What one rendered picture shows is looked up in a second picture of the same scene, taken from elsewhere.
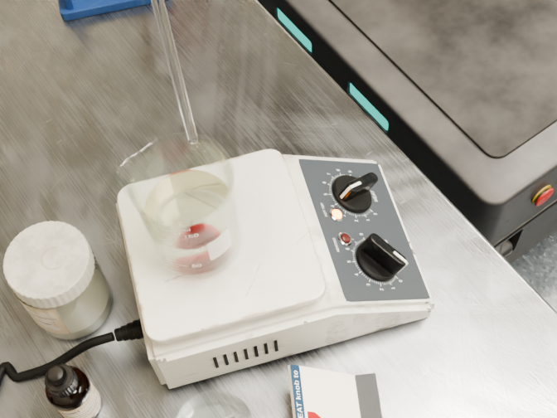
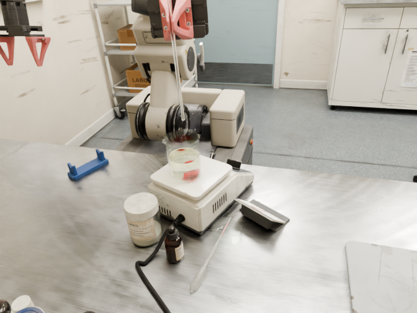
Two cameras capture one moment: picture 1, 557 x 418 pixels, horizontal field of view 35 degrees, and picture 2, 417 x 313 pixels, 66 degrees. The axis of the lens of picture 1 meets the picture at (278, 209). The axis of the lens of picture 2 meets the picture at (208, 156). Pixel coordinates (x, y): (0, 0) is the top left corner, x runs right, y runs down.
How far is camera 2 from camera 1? 0.42 m
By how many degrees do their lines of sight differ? 40
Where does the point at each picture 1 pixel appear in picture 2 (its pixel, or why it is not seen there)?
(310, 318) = (231, 179)
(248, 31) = (141, 158)
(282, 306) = (224, 173)
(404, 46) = not seen: hidden behind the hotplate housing
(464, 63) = not seen: hidden behind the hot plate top
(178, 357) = (205, 204)
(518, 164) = not seen: hidden behind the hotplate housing
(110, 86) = (107, 185)
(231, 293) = (208, 177)
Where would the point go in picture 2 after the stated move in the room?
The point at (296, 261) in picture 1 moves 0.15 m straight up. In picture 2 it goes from (218, 165) to (215, 92)
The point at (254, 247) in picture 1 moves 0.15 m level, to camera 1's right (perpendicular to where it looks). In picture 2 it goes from (203, 167) to (253, 140)
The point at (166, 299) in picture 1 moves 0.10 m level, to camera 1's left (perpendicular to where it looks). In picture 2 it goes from (191, 187) to (144, 215)
